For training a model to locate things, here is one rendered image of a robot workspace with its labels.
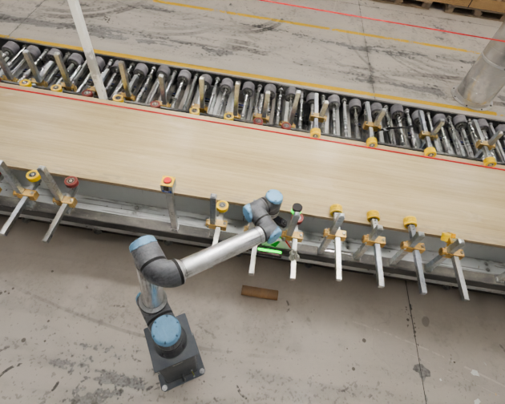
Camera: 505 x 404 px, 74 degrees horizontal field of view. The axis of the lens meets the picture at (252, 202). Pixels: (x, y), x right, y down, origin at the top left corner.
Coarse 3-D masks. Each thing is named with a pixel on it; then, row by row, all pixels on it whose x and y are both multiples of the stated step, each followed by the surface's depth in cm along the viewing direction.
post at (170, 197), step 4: (168, 196) 198; (172, 196) 199; (168, 200) 201; (172, 200) 201; (168, 204) 205; (172, 204) 204; (168, 208) 208; (172, 208) 208; (172, 212) 211; (172, 216) 215; (176, 216) 220; (172, 220) 219; (176, 220) 222; (172, 224) 224; (176, 224) 225; (172, 228) 228; (176, 228) 227
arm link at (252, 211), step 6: (264, 198) 173; (246, 204) 171; (252, 204) 169; (258, 204) 170; (264, 204) 170; (246, 210) 168; (252, 210) 168; (258, 210) 168; (264, 210) 169; (246, 216) 171; (252, 216) 168; (258, 216) 166; (252, 222) 170
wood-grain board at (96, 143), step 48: (0, 96) 258; (48, 96) 263; (0, 144) 231; (48, 144) 235; (96, 144) 240; (144, 144) 245; (192, 144) 250; (240, 144) 255; (288, 144) 260; (336, 144) 266; (192, 192) 225; (240, 192) 229; (288, 192) 233; (336, 192) 237; (384, 192) 242; (432, 192) 247; (480, 192) 252; (480, 240) 226
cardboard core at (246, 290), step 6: (246, 288) 276; (252, 288) 277; (258, 288) 278; (246, 294) 276; (252, 294) 275; (258, 294) 275; (264, 294) 275; (270, 294) 275; (276, 294) 275; (276, 300) 277
